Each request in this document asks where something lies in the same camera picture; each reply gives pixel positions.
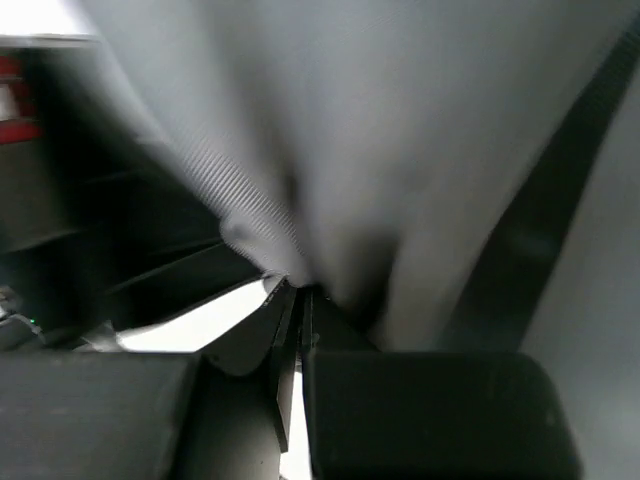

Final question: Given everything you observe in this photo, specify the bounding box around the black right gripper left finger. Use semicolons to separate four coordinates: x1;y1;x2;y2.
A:
1;283;296;479

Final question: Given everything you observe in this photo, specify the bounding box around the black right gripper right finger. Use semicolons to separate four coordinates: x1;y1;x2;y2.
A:
300;289;583;479

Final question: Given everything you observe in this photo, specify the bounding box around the grey pleated skirt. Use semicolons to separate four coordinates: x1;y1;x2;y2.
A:
81;1;639;350

